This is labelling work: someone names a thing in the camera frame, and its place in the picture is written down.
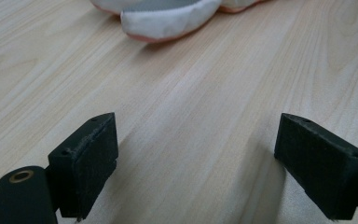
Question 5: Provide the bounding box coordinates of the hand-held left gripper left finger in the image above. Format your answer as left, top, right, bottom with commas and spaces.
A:
45, 112, 119, 219

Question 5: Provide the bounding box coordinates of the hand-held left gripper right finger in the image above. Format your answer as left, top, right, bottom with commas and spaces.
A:
273, 112, 358, 221

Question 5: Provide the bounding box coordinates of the white hat with grey knit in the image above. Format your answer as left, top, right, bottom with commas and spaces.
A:
89, 0, 224, 44

